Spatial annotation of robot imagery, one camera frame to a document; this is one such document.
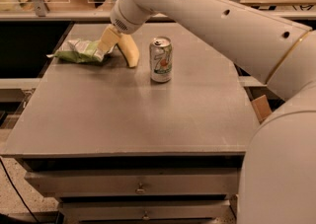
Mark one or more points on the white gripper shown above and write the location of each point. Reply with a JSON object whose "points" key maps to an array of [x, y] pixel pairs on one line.
{"points": [[116, 18]]}

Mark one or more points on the yellow wavy sponge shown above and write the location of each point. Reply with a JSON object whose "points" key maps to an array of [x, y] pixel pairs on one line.
{"points": [[129, 50]]}

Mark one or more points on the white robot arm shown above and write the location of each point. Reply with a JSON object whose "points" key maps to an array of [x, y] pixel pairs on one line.
{"points": [[278, 176]]}

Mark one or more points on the green jalapeno chip bag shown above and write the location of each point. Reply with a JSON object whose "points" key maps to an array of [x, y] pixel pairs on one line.
{"points": [[81, 51]]}

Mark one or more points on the white 7up soda can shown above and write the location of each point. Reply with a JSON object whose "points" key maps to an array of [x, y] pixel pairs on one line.
{"points": [[160, 59]]}

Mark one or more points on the cardboard snack box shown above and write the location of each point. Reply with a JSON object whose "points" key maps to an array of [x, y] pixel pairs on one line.
{"points": [[261, 108]]}

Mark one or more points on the upper grey drawer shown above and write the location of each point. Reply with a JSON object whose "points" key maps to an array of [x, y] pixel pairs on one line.
{"points": [[87, 183]]}

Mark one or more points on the grey drawer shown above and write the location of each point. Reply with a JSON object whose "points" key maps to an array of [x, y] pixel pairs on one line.
{"points": [[144, 210], [87, 183]]}

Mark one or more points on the lower grey drawer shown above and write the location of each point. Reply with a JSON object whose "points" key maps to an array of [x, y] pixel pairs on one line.
{"points": [[144, 210]]}

